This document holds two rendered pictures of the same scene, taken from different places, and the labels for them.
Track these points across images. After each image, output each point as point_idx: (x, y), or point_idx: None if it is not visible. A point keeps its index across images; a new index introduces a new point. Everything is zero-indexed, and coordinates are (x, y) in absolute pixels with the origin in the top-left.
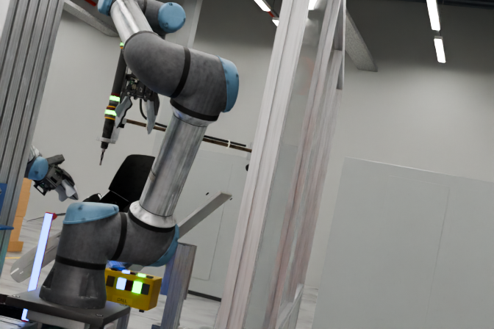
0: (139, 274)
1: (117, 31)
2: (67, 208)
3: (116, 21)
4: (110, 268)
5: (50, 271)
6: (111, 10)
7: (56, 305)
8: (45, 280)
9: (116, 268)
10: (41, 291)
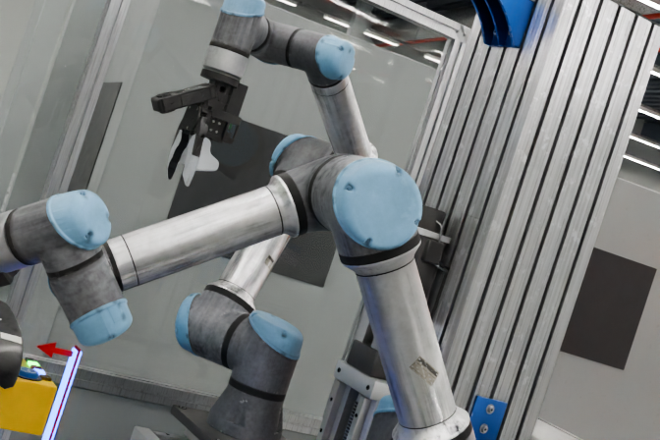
0: (38, 364)
1: (351, 125)
2: (300, 342)
3: (353, 111)
4: (40, 380)
5: (277, 414)
6: (343, 82)
7: (282, 439)
8: (277, 426)
9: (42, 375)
10: (278, 439)
